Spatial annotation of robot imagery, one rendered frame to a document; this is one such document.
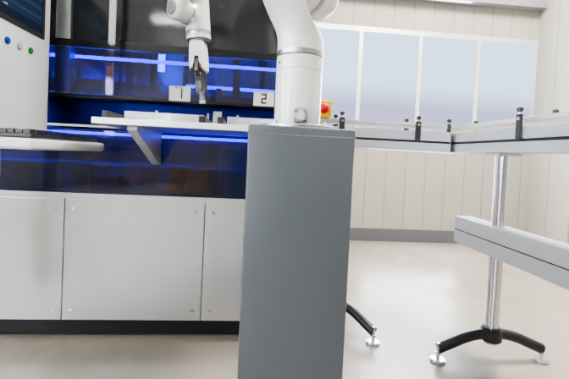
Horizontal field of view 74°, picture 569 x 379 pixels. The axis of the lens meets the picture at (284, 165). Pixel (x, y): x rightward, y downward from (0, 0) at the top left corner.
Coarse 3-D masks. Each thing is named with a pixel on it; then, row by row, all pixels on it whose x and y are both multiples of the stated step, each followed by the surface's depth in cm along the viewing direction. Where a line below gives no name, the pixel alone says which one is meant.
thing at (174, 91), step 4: (172, 88) 153; (176, 88) 153; (180, 88) 154; (184, 88) 154; (188, 88) 154; (172, 92) 153; (176, 92) 154; (180, 92) 154; (184, 92) 154; (188, 92) 154; (168, 96) 153; (172, 96) 153; (176, 96) 154; (180, 96) 154; (184, 96) 154; (188, 96) 154; (168, 100) 153; (172, 100) 153; (176, 100) 154; (180, 100) 154; (184, 100) 154; (188, 100) 154
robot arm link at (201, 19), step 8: (192, 0) 127; (200, 0) 127; (208, 0) 131; (200, 8) 127; (208, 8) 131; (192, 16) 126; (200, 16) 127; (208, 16) 130; (184, 24) 130; (192, 24) 127; (200, 24) 128; (208, 24) 130
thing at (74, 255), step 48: (0, 192) 149; (48, 192) 150; (0, 240) 149; (48, 240) 151; (96, 240) 153; (144, 240) 154; (192, 240) 156; (240, 240) 158; (0, 288) 150; (48, 288) 152; (96, 288) 153; (144, 288) 155; (192, 288) 157; (240, 288) 159
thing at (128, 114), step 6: (126, 114) 127; (132, 114) 127; (138, 114) 127; (144, 114) 128; (150, 114) 128; (156, 114) 128; (162, 114) 128; (168, 114) 128; (174, 114) 129; (180, 114) 129; (186, 114) 129; (168, 120) 128; (174, 120) 129; (180, 120) 129; (186, 120) 129; (192, 120) 129; (198, 120) 129
